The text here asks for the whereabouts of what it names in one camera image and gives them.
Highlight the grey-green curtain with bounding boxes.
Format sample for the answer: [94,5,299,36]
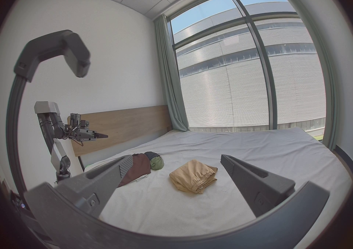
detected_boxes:
[154,14,191,132]

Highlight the brown garment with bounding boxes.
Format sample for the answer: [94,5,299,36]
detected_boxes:
[117,153,151,188]

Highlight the bed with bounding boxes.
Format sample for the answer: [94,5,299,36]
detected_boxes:
[70,105,353,236]

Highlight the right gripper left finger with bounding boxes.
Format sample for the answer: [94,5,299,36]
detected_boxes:
[59,154,135,218]

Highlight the tan shorts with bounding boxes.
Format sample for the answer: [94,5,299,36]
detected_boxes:
[169,159,218,194]

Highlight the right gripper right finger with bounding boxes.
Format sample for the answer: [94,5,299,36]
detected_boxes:
[221,154,296,218]

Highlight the window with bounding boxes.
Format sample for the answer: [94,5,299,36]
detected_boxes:
[168,0,341,149]

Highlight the green garment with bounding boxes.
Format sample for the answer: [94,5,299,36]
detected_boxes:
[150,156,165,171]

